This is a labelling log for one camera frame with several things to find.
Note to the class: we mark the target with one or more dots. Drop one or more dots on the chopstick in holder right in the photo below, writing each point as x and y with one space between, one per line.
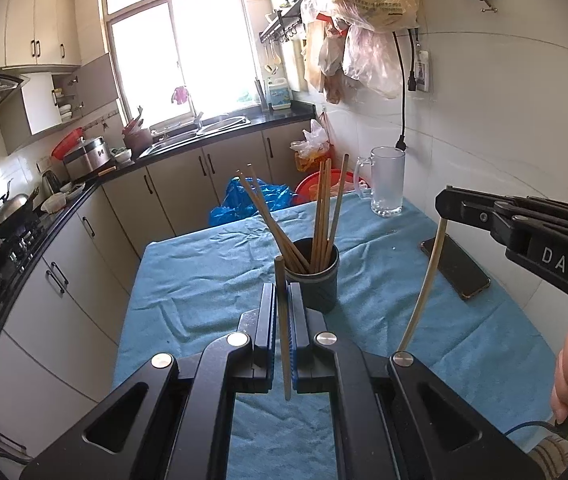
326 206

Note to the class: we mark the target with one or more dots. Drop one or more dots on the chopstick in holder rightmost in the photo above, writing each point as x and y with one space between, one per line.
334 222

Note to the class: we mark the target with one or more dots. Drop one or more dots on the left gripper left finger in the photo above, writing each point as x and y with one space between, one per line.
172 418

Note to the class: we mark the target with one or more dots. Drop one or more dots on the black wok with lid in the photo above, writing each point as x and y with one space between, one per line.
15 210

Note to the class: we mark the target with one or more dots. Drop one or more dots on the upper wall cabinets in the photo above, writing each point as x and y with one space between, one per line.
39 42

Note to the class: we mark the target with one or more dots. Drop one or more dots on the white clear plastic bag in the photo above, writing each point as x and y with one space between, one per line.
372 59

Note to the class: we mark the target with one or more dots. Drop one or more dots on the wall shelf rack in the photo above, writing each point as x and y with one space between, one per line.
285 23

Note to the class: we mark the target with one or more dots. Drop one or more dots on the blue plastic bag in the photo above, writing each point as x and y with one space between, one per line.
237 205

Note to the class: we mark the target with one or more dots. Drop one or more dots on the silver rice cooker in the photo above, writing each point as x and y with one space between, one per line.
87 156

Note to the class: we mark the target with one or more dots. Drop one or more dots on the dark green utensil holder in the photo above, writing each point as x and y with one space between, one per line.
319 291

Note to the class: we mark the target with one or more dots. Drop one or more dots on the red plastic basin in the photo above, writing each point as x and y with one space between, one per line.
308 188

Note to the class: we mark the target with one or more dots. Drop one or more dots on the brown clay pot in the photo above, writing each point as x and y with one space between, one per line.
137 141

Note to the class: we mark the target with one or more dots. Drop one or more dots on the chopstick in holder leftmost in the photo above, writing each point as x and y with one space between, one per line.
293 258

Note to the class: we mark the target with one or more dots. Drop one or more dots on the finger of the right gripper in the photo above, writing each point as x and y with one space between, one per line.
472 208

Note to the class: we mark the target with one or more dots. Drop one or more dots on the steel sink faucet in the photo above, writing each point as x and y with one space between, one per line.
197 114

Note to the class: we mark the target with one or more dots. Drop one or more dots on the chopstick in holder middle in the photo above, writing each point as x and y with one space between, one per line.
316 246

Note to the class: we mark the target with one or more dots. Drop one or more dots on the black smartphone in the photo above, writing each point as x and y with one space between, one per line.
461 271

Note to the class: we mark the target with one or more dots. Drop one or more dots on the blue towel tablecloth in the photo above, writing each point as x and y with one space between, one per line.
484 348

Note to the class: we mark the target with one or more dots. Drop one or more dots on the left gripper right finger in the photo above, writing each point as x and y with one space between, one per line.
393 418

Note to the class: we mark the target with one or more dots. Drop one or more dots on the glass beer mug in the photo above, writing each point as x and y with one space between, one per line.
386 180

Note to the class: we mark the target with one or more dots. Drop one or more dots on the wooden chopstick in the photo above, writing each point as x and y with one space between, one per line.
283 326
427 285

